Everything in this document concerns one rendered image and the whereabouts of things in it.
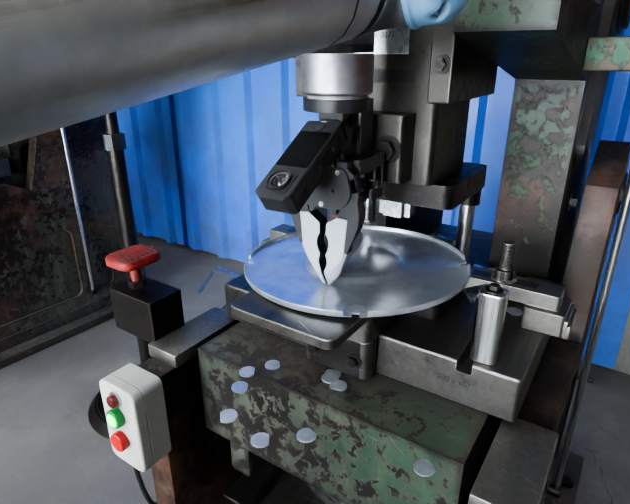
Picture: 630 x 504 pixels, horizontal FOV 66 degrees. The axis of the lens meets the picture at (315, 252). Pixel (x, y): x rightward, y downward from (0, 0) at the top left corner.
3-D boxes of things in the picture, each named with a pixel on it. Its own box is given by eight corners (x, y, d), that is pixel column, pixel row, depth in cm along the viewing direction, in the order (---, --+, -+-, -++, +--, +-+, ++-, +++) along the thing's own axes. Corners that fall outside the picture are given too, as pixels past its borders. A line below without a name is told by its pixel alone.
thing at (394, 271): (219, 316, 52) (218, 309, 52) (265, 230, 79) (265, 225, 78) (497, 320, 50) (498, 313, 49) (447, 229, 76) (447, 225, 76)
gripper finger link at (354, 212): (363, 253, 55) (367, 175, 51) (357, 257, 53) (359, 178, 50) (328, 244, 57) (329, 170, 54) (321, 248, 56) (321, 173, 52)
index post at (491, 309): (493, 367, 56) (505, 293, 52) (467, 359, 58) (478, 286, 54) (500, 356, 58) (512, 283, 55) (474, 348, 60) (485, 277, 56)
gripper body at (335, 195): (384, 201, 58) (390, 96, 53) (348, 221, 51) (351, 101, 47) (330, 192, 62) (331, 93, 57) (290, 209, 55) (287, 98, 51)
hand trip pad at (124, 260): (132, 311, 72) (125, 264, 70) (108, 300, 76) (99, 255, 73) (169, 293, 78) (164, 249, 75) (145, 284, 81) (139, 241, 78)
